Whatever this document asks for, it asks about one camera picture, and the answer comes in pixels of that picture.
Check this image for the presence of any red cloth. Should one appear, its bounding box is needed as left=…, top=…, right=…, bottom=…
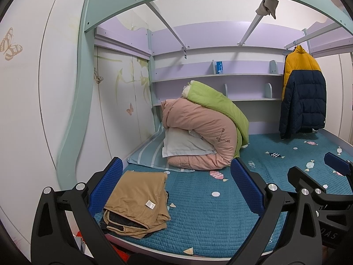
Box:
left=110, top=250, right=131, bottom=263

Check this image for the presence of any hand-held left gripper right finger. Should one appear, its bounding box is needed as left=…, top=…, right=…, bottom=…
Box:
left=229, top=158, right=323, bottom=265

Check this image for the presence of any mint green bed frame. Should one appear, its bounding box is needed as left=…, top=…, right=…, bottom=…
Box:
left=55, top=0, right=353, bottom=177

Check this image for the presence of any tan button jacket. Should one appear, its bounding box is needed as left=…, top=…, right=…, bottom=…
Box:
left=103, top=170, right=171, bottom=239

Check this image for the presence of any pink quilt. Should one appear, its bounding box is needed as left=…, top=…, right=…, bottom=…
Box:
left=161, top=98, right=238, bottom=171

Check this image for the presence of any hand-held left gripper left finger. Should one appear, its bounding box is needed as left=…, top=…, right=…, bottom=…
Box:
left=31, top=157, right=124, bottom=265

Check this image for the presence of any grey cloth on slat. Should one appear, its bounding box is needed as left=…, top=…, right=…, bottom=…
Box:
left=255, top=0, right=279, bottom=20

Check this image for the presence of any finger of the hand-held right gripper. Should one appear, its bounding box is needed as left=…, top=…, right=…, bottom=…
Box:
left=324, top=152, right=353, bottom=177
left=287, top=166, right=327, bottom=197

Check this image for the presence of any blue striped pillow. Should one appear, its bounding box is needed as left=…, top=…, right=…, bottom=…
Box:
left=127, top=121, right=194, bottom=172

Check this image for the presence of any teal quilted bed mat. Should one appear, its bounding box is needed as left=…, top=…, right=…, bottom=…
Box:
left=94, top=132, right=353, bottom=257

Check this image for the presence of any lilac headboard shelf unit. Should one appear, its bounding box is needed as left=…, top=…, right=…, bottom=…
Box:
left=94, top=18, right=353, bottom=134

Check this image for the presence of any yellow and navy puffer jacket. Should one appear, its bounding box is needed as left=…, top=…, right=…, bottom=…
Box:
left=278, top=45, right=327, bottom=139

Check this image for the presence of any green quilt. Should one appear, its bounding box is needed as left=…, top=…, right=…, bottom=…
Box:
left=182, top=81, right=250, bottom=158

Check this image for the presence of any large butterfly wall sticker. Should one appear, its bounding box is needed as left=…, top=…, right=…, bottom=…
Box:
left=0, top=28, right=23, bottom=61

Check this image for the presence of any white clothes rail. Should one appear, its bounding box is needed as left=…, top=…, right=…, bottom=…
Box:
left=285, top=29, right=312, bottom=49

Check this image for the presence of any white pillow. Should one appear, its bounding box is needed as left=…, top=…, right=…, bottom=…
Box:
left=162, top=127, right=217, bottom=158

